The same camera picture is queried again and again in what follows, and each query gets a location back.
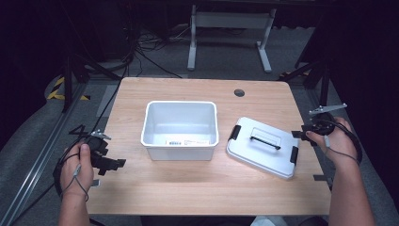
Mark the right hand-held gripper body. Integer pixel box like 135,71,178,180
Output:
301,103,348,137

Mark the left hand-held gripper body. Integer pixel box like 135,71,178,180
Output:
82,129,113,158

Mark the white box lid black handle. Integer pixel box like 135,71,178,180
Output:
226,116,300,180

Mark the white plastic storage box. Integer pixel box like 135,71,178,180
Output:
140,100,220,162

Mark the person's left hand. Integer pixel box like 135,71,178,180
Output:
59,142,95,198

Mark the person's right hand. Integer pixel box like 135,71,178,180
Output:
305,117,360,170

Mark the black tripod stand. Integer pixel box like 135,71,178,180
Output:
61,53,122,114
278,59,334,107

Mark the yellow black floor tape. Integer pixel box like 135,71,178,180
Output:
46,76,92,102

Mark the white barcode label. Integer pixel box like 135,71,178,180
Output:
165,138,211,147

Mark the thin grey right gripper cable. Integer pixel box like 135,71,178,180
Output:
324,135,360,166

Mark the thin grey gripper cable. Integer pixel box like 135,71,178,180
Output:
61,163,90,202
324,135,360,166

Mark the thin grey left gripper cable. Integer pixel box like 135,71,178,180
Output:
61,163,90,202

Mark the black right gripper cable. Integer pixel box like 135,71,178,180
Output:
324,118,364,165

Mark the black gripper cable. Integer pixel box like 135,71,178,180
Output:
324,118,364,165
52,137,92,200

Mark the long black floor cable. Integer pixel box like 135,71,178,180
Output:
90,59,131,133

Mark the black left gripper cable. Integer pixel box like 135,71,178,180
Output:
52,137,92,200

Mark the aluminium floor rail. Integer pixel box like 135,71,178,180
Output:
0,84,89,226

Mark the bundle of floor cables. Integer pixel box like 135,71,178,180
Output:
133,23,193,79

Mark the grey metal table frame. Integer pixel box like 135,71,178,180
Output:
186,4,278,73

